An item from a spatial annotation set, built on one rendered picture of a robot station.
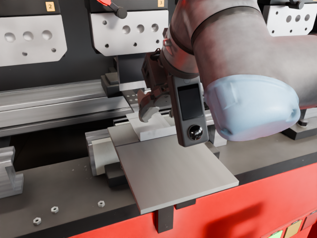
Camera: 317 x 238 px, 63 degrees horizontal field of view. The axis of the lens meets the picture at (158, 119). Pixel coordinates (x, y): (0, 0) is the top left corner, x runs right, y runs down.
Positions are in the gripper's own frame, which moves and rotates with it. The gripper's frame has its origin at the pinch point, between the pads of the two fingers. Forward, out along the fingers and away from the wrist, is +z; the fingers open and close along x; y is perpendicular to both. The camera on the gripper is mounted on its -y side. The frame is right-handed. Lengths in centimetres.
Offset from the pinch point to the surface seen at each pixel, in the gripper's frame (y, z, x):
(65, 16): 55, 28, 13
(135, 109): 8.2, 12.3, 1.1
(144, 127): 0.8, 6.5, 1.7
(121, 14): 14.5, -14.9, 6.1
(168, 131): -2.3, 2.7, -2.3
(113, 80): 22.1, 20.1, 3.4
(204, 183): -15.4, -6.8, -2.2
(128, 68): 12.6, -0.9, 3.6
